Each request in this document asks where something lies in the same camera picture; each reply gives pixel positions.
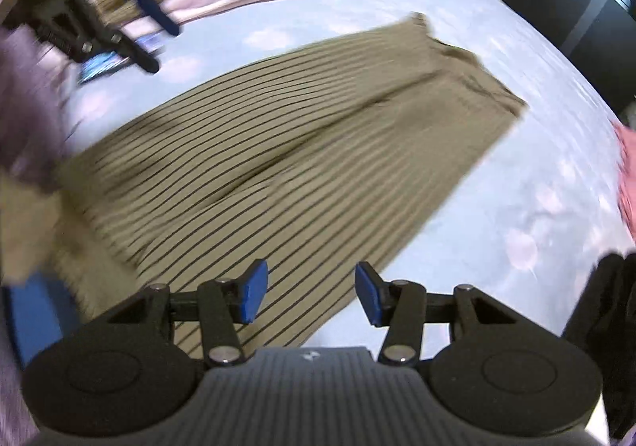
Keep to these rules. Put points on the black sliding wardrobe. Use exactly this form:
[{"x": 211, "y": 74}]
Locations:
[{"x": 571, "y": 4}]

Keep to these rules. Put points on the purple cloth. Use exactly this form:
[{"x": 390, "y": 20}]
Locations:
[{"x": 25, "y": 118}]

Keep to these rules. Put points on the blue cloth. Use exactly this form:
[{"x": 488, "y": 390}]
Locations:
[{"x": 35, "y": 317}]

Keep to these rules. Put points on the black clothes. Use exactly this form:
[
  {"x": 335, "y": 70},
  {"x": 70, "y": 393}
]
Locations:
[{"x": 606, "y": 336}]

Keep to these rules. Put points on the tan striped pants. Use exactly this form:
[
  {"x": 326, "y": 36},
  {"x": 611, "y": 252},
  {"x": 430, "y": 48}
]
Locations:
[{"x": 298, "y": 128}]

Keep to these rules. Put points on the pink pillow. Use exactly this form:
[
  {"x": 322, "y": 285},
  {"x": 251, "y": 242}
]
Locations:
[{"x": 627, "y": 177}]

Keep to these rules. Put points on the beige cloth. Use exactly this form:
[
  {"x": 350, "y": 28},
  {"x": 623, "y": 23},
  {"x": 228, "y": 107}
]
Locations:
[{"x": 25, "y": 232}]

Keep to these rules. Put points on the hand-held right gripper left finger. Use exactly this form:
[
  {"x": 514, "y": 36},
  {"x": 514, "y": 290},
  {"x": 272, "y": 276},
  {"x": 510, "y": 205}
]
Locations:
[{"x": 253, "y": 292}]

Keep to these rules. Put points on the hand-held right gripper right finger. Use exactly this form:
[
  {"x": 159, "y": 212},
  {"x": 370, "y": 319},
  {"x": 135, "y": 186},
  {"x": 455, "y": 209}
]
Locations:
[{"x": 370, "y": 294}]

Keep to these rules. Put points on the bed with polka dot sheet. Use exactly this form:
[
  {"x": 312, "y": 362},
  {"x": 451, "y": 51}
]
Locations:
[{"x": 497, "y": 202}]

